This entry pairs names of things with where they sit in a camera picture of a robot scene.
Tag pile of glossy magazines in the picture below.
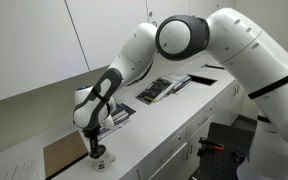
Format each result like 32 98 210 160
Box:
97 102 137 141

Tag white wrist camera block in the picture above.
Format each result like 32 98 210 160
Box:
100 114 116 130

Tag black cover magazine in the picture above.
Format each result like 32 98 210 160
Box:
135 76 174 106

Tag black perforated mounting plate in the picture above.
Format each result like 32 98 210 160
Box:
196 142 249 180

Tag black cart table top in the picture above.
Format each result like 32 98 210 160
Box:
189 121 256 180

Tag silver upper door handle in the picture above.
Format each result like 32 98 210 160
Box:
147 11 159 28

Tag white mug with cartoon print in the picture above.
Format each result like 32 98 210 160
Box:
89 143 117 173

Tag black clamp with orange handle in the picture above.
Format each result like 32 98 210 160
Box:
198 136 225 152

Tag white lower cabinet unit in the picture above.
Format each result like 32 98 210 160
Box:
129 78 249 180

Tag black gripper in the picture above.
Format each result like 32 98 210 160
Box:
82 124 102 159

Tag short silver drawer handle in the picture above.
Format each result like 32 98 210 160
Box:
196 116 210 128
159 149 175 163

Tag brown cardboard sheet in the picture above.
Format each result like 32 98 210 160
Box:
42 129 90 180

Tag fanned pile of magazines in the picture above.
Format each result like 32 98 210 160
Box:
156 72 194 97

